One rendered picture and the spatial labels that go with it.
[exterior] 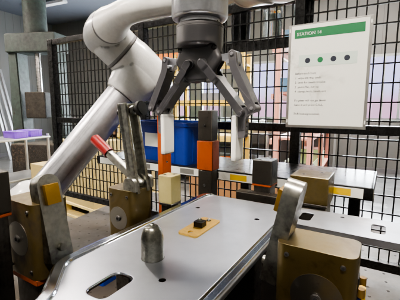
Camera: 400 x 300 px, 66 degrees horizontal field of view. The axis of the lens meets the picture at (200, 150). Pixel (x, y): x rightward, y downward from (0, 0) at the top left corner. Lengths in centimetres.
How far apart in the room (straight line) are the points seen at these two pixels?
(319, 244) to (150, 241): 21
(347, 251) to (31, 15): 616
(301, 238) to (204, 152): 49
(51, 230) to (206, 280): 24
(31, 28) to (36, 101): 122
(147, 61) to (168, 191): 49
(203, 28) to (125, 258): 35
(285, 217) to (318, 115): 63
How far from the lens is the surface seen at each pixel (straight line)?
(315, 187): 70
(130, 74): 99
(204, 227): 54
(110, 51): 99
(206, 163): 85
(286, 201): 39
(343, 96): 99
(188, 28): 49
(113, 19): 85
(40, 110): 612
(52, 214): 51
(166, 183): 65
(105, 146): 66
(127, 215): 61
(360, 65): 99
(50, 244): 51
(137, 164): 61
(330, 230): 58
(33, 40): 620
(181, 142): 95
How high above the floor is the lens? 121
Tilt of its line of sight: 8 degrees down
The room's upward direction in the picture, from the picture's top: straight up
